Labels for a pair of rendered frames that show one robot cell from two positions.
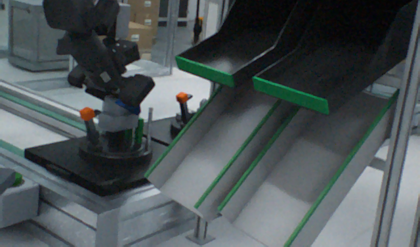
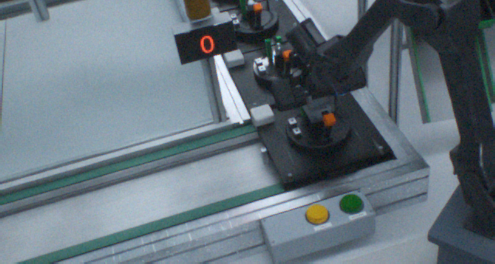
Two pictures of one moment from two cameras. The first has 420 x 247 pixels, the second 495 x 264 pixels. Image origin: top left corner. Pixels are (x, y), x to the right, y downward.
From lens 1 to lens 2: 123 cm
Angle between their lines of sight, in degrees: 49
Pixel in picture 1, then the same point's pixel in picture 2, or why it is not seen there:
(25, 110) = (124, 173)
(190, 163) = (428, 92)
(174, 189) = (436, 114)
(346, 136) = not seen: outside the picture
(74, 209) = (403, 179)
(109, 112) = (317, 106)
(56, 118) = (176, 153)
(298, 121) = not seen: hidden behind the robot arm
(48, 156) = (308, 172)
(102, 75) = not seen: hidden behind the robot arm
